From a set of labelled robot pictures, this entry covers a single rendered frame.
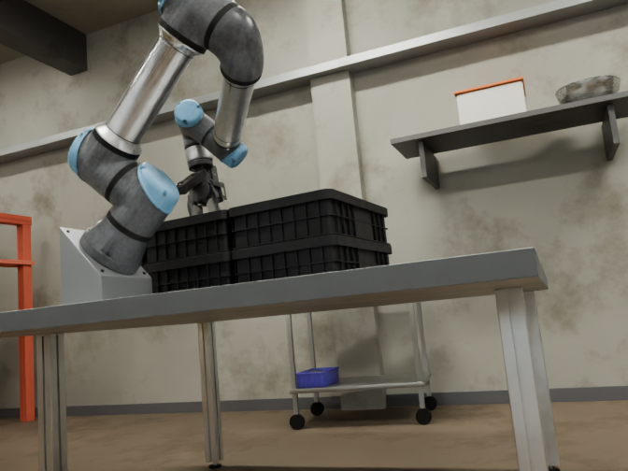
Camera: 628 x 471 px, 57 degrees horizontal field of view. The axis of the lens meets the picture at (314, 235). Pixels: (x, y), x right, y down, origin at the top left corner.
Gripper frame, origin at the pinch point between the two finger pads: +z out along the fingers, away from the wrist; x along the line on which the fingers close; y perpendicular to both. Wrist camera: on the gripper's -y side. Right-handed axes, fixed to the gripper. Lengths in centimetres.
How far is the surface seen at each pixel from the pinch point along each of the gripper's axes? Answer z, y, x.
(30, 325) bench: 23, -53, 6
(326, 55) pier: -168, 238, 42
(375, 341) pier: 40, 239, 54
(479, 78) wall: -116, 256, -55
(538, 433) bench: 66, 11, -71
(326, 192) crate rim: 3.9, -8.7, -41.6
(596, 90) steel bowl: -68, 216, -116
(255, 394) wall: 60, 240, 156
